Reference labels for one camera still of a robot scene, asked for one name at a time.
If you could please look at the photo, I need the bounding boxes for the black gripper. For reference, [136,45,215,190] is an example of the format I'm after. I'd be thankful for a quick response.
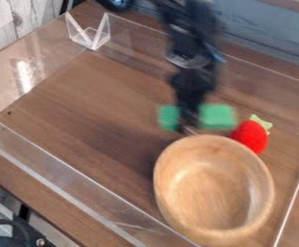
[169,60,217,133]

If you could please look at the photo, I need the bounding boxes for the green rectangular block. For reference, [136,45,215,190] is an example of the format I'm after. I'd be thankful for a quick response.
[157,104,237,131]

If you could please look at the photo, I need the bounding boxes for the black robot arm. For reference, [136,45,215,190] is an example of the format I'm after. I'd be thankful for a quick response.
[96,0,221,131]

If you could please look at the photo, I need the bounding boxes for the brown wooden bowl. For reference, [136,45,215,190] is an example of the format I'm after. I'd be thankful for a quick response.
[153,134,276,247]

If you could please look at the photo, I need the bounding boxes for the red plush strawberry toy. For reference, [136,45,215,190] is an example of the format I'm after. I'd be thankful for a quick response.
[231,114,273,154]

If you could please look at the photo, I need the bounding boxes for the black metal clamp stand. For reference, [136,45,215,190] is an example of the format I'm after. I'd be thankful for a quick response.
[0,210,56,247]

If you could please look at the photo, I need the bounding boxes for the clear acrylic corner bracket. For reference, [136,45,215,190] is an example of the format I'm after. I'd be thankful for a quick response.
[64,13,111,50]

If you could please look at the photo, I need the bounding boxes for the clear acrylic front wall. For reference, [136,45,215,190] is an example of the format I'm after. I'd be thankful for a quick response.
[0,123,199,247]

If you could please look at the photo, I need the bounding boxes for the black cable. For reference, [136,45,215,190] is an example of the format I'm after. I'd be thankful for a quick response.
[0,218,28,247]

